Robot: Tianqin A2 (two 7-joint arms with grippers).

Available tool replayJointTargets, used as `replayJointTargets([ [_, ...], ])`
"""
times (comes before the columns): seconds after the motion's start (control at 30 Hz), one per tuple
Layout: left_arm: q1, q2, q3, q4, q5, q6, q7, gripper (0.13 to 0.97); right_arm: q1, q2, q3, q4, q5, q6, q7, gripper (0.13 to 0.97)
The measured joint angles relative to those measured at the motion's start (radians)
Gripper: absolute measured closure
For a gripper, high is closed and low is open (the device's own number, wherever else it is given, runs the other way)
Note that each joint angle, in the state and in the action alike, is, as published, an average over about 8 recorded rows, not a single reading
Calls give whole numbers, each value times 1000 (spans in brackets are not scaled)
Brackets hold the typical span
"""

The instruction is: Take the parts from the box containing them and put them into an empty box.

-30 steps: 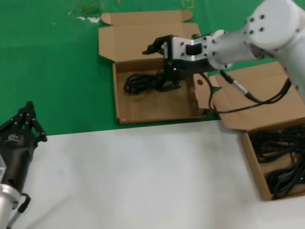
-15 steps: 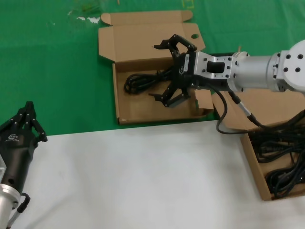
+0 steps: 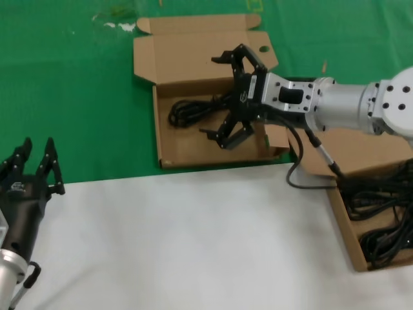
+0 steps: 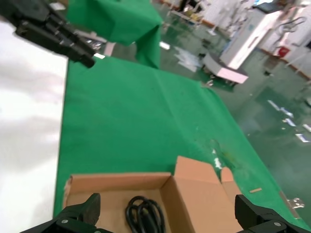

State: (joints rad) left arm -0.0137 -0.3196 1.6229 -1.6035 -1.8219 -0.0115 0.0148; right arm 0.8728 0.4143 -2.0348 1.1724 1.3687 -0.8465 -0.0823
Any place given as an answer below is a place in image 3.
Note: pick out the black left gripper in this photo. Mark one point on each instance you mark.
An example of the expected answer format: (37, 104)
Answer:
(22, 213)

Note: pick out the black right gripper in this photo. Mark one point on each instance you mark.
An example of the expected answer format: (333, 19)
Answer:
(246, 97)

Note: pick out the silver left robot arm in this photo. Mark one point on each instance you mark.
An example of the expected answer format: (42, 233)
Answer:
(8, 277)

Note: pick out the cardboard box with round holes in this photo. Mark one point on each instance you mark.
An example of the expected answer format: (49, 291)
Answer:
(193, 145)

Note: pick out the plain open cardboard box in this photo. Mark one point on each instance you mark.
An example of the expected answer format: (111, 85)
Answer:
(355, 151)

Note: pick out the green table cloth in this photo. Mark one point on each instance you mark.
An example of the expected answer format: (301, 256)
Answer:
(64, 97)

